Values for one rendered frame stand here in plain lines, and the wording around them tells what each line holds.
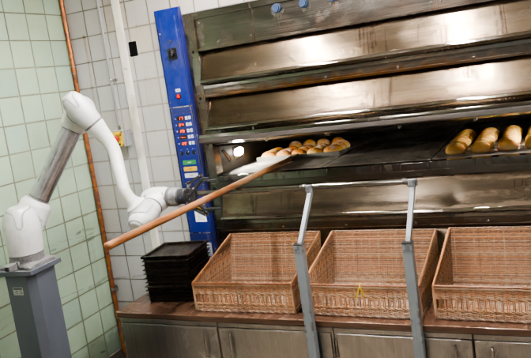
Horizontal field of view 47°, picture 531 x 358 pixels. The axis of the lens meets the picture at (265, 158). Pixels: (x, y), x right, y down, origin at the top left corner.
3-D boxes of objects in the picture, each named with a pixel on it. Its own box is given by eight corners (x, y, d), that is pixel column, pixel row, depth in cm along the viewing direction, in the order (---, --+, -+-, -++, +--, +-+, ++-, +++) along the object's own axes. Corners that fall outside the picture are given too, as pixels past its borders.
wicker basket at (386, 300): (337, 279, 330) (330, 229, 326) (444, 280, 304) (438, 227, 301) (303, 315, 287) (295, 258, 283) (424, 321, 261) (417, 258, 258)
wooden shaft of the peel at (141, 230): (109, 251, 215) (108, 243, 215) (103, 251, 217) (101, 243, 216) (293, 160, 368) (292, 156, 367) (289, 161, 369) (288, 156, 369)
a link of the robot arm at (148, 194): (178, 199, 305) (166, 215, 295) (152, 201, 312) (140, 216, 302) (171, 181, 300) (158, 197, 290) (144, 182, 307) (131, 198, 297)
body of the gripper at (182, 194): (182, 186, 299) (198, 185, 295) (185, 202, 300) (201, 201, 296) (174, 189, 292) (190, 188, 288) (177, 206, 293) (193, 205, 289)
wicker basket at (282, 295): (235, 278, 355) (228, 232, 352) (329, 279, 332) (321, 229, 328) (193, 312, 311) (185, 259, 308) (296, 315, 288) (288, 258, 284)
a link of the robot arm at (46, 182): (0, 237, 289) (6, 227, 310) (34, 250, 294) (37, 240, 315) (70, 89, 292) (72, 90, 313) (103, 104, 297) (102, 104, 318)
